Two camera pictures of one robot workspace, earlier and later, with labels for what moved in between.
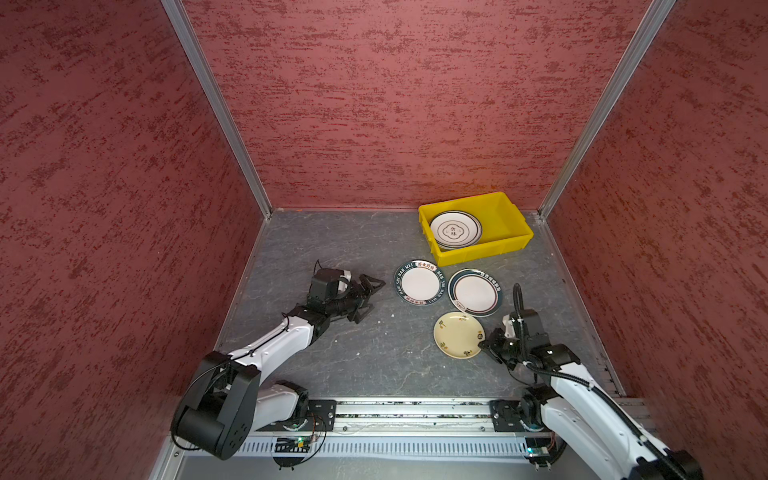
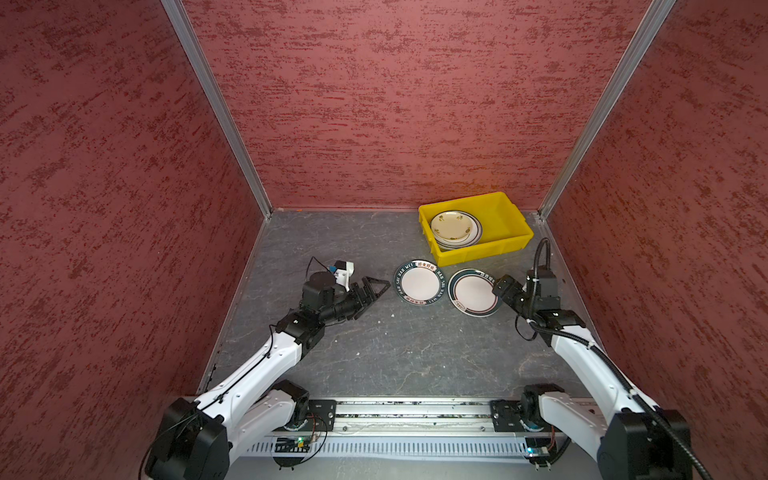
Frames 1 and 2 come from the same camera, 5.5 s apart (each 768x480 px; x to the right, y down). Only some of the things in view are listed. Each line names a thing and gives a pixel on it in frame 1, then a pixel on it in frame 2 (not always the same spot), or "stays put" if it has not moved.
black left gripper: (361, 296) stays put
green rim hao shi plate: (420, 282) stays put
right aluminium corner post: (634, 52) stays put
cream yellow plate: (457, 335) -> (451, 245)
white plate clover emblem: (456, 230) stays put
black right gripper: (491, 344) -> (513, 286)
